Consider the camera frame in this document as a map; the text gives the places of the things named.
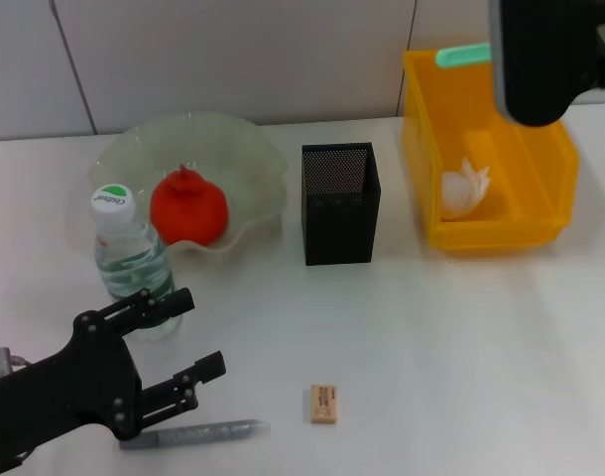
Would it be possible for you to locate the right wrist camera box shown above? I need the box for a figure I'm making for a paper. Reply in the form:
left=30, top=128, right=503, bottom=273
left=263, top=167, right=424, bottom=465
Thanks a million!
left=487, top=0, right=605, bottom=129

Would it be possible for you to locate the beige eraser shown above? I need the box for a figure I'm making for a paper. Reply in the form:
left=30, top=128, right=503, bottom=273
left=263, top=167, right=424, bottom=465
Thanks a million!
left=309, top=383, right=341, bottom=426

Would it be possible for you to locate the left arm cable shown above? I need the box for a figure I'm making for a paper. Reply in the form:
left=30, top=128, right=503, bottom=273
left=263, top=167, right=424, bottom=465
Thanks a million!
left=0, top=437, right=42, bottom=473

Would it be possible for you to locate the white paper ball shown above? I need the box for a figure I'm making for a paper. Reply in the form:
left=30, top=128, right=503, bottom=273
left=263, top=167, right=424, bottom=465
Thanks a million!
left=440, top=158, right=493, bottom=222

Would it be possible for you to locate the grey glitter pen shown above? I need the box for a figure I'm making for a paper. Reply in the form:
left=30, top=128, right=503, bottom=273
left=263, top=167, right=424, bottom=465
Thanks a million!
left=118, top=417, right=272, bottom=451

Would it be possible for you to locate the yellow plastic bin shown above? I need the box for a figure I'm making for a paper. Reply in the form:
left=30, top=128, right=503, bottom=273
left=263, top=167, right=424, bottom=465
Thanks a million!
left=401, top=48, right=581, bottom=257

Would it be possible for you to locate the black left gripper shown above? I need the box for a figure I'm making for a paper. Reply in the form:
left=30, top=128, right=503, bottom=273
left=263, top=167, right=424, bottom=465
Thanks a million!
left=0, top=287, right=228, bottom=465

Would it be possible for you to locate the red-orange toy orange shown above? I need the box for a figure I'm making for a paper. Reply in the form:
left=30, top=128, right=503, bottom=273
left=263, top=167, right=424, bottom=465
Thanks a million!
left=149, top=163, right=231, bottom=247

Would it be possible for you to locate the pale green glass fruit plate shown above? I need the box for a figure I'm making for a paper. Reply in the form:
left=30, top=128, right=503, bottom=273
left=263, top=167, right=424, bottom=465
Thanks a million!
left=85, top=112, right=290, bottom=256

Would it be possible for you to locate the black mesh pen holder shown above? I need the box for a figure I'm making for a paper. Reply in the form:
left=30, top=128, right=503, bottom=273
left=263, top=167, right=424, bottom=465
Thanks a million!
left=301, top=142, right=383, bottom=267

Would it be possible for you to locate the mint green pen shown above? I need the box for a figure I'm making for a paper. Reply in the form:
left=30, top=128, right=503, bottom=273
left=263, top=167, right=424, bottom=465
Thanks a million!
left=434, top=43, right=494, bottom=70

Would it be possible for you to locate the clear green-label water bottle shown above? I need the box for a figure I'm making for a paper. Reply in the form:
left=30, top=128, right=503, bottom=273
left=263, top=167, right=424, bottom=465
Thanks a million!
left=89, top=182, right=184, bottom=343

